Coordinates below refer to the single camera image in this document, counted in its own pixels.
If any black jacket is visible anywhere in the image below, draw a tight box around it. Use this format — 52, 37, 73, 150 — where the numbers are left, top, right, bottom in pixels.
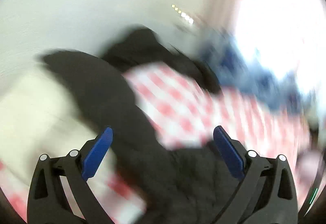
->
41, 49, 246, 224

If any red white checkered bedsheet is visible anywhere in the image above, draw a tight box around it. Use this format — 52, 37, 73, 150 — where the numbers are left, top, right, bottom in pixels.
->
1, 64, 310, 218

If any blue whale pattern curtain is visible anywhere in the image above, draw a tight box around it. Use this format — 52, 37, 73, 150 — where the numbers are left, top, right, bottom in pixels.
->
200, 30, 318, 119

